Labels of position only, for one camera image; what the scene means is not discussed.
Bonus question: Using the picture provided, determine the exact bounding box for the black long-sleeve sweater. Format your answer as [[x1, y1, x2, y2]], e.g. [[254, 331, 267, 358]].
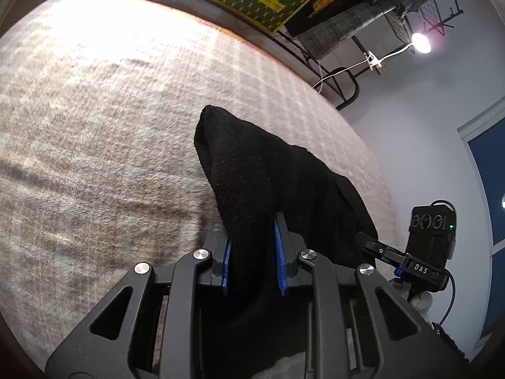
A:
[[194, 105, 377, 378]]

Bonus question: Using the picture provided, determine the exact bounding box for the black metal clothes rack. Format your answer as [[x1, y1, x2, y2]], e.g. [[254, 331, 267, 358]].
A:
[[102, 0, 465, 112]]

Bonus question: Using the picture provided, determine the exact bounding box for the right hand grey glove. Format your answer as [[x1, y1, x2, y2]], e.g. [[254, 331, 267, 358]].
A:
[[389, 278, 433, 322]]

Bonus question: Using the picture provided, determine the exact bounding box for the blue window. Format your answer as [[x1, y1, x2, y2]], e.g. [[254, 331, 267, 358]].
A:
[[458, 102, 504, 349]]

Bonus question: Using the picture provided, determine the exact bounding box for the beige plaid bed blanket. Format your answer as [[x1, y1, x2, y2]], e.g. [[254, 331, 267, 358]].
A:
[[1, 0, 402, 367]]

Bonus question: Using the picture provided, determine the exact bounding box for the white clip-on lamp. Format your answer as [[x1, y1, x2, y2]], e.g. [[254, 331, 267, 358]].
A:
[[312, 33, 432, 91]]

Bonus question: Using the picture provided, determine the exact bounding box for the grey plaid long coat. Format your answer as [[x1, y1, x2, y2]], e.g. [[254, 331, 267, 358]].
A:
[[291, 0, 428, 60]]

